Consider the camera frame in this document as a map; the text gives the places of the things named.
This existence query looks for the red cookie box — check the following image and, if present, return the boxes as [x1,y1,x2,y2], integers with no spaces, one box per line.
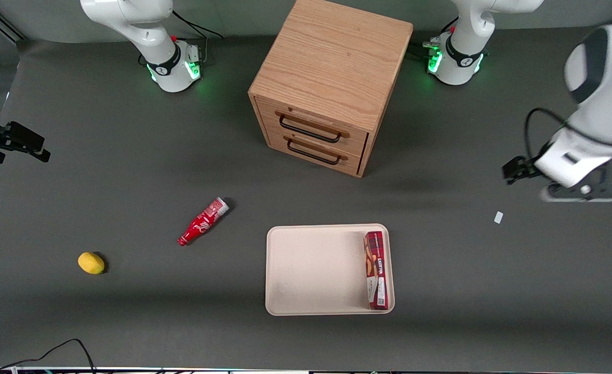
[363,231,390,311]

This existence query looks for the beige rectangular tray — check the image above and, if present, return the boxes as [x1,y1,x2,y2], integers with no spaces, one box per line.
[265,223,395,316]

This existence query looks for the yellow lemon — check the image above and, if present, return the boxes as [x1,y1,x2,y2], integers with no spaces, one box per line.
[77,252,105,275]

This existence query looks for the red cola bottle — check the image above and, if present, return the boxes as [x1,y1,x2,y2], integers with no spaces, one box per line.
[177,197,230,247]

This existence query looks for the wooden drawer cabinet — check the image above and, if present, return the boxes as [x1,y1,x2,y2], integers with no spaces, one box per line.
[248,0,414,178]

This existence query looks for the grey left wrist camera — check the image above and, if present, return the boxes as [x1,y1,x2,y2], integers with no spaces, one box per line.
[540,177,612,204]

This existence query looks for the aluminium frame rail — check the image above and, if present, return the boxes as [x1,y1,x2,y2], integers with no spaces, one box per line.
[0,0,27,43]

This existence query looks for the black left arm base cables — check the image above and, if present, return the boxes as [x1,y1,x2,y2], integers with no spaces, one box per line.
[407,39,443,59]

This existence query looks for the thin black looped cable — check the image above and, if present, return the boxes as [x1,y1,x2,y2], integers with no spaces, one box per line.
[0,339,97,374]

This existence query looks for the black right arm base cable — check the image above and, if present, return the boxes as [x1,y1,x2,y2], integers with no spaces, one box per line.
[172,10,224,40]

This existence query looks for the short black drawer handle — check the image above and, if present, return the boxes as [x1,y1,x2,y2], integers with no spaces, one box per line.
[286,137,342,166]

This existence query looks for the long black drawer handle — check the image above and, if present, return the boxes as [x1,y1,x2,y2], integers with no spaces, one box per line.
[278,114,343,144]

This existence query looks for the wooden drawer long handle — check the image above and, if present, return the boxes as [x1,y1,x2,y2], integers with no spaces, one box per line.
[255,97,370,156]

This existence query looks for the wooden drawer short handle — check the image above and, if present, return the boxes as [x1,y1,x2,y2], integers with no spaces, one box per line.
[265,128,365,176]

